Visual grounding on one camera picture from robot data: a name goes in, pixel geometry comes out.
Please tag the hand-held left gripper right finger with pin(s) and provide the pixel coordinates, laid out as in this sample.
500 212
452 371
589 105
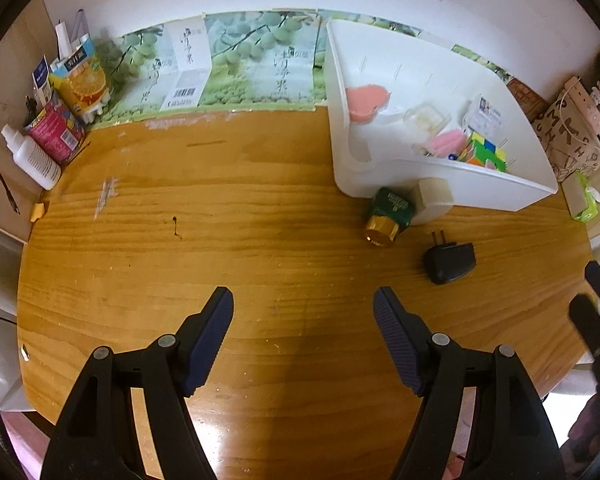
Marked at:
400 345

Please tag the pink printed can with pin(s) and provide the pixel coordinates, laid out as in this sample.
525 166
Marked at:
55 130

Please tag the blue white small box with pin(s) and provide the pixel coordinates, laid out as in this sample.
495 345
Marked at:
42 80

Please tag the white square jar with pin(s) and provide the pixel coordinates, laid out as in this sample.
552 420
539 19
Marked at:
435 200

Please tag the green bottle with gold cap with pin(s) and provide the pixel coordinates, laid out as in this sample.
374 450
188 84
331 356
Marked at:
392 207

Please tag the black charger plug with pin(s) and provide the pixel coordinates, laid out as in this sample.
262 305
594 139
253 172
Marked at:
450 262

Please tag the brown cartoon cardboard panel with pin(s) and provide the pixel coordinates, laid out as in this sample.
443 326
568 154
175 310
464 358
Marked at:
525 97

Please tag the colourful puzzle cube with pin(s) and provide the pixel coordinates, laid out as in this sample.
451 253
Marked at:
480 152

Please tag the orange juice carton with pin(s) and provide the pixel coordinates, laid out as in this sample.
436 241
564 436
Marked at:
80 80

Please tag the clear cloud-print box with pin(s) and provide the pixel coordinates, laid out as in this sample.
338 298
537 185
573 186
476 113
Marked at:
425 120

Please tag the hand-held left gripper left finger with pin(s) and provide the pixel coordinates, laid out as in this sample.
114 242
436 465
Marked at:
210 340

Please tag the white spray bottle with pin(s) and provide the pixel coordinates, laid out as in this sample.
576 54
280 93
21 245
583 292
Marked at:
35 160

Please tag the grape-print cardboard panel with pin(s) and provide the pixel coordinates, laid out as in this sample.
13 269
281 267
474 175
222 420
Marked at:
240 60

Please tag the patterned paper bag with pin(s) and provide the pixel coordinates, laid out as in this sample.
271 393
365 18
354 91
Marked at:
570 145

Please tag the pink heart-shaped compact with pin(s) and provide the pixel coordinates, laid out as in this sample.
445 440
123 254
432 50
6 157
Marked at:
365 102

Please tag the white plastic storage bin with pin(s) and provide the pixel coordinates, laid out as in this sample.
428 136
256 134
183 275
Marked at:
480 187

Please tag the green tissue pack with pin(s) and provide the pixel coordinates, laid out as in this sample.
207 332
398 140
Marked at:
587 205

